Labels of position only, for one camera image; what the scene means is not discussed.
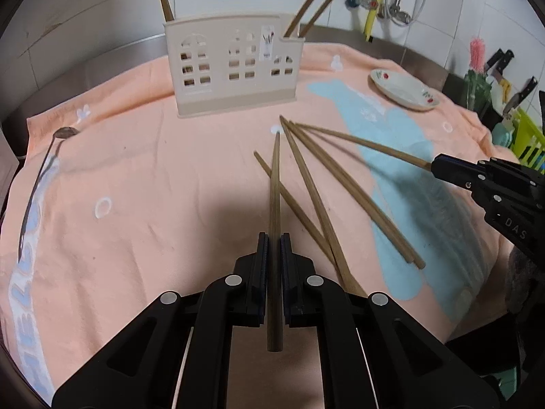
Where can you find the beige plastic utensil holder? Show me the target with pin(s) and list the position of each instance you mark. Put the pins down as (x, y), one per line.
(219, 72)

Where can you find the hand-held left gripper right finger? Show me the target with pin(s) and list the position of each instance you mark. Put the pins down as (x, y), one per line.
(286, 272)

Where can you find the metal spoon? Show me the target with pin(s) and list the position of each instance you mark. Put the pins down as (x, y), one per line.
(66, 133)

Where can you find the orange printed towel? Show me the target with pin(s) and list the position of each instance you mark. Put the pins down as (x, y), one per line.
(149, 179)

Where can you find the green plastic basket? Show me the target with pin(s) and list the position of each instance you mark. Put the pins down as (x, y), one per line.
(528, 136)

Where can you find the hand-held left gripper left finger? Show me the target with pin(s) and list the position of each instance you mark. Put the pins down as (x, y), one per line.
(262, 272)

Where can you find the yellow plastic tool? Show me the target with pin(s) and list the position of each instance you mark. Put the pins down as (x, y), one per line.
(506, 91)

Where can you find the white floral bowl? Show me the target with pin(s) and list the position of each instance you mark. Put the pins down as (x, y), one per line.
(400, 91)

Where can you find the metal valve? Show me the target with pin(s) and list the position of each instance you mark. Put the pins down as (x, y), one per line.
(400, 17)

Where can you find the pink bottle brush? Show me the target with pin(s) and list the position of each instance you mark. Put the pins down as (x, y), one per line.
(477, 55)

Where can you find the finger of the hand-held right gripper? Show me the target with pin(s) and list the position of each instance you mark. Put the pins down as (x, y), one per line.
(453, 170)

